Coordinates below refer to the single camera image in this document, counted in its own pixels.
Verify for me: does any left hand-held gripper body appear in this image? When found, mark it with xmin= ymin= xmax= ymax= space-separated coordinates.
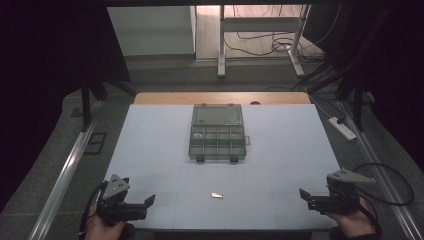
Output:
xmin=96 ymin=174 xmax=148 ymax=227

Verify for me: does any person's right hand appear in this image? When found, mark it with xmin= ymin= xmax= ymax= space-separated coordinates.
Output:
xmin=324 ymin=197 xmax=378 ymax=240

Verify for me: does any white power strip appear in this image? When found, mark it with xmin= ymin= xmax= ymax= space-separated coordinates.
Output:
xmin=327 ymin=116 xmax=357 ymax=142

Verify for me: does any person's left hand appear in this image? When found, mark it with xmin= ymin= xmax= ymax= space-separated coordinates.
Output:
xmin=83 ymin=202 xmax=127 ymax=240

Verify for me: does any white cabinet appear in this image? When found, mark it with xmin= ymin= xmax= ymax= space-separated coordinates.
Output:
xmin=106 ymin=5 xmax=198 ymax=58

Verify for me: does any clear plastic compartment box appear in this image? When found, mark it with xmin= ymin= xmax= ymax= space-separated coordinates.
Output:
xmin=188 ymin=103 xmax=251 ymax=164

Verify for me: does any aluminium rail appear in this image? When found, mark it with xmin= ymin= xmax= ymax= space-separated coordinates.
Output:
xmin=335 ymin=99 xmax=424 ymax=240
xmin=27 ymin=99 xmax=105 ymax=240

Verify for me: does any white desk frame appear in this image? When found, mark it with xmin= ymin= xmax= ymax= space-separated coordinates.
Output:
xmin=216 ymin=4 xmax=312 ymax=80

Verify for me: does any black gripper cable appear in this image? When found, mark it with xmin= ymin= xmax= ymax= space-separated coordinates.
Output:
xmin=78 ymin=180 xmax=110 ymax=240
xmin=352 ymin=162 xmax=415 ymax=207

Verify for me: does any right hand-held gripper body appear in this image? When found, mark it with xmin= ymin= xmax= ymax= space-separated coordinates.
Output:
xmin=307 ymin=168 xmax=377 ymax=215

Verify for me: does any pale table cover sheet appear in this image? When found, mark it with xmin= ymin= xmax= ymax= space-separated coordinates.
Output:
xmin=99 ymin=103 xmax=342 ymax=231

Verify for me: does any tangle of black floor cables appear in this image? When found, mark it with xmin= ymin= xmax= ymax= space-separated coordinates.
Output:
xmin=222 ymin=4 xmax=343 ymax=65

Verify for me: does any black metal stand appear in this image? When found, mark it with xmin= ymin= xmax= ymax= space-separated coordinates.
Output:
xmin=334 ymin=64 xmax=376 ymax=133
xmin=80 ymin=74 xmax=138 ymax=133

